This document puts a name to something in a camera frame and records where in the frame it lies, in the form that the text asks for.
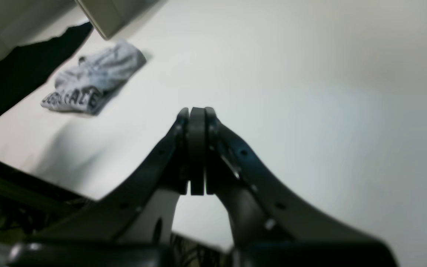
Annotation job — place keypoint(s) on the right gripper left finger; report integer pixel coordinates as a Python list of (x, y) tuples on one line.
[(132, 225)]

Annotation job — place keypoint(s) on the grey T-shirt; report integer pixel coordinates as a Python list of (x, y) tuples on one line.
[(86, 87)]

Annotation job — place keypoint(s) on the grey plastic bin right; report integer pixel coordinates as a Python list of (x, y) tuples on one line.
[(20, 20)]

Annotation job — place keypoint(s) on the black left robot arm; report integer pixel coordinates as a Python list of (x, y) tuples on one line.
[(28, 67)]

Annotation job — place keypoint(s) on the dark table frame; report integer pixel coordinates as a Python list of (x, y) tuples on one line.
[(30, 204)]

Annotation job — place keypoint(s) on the black right gripper right finger pad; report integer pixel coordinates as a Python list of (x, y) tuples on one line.
[(272, 226)]

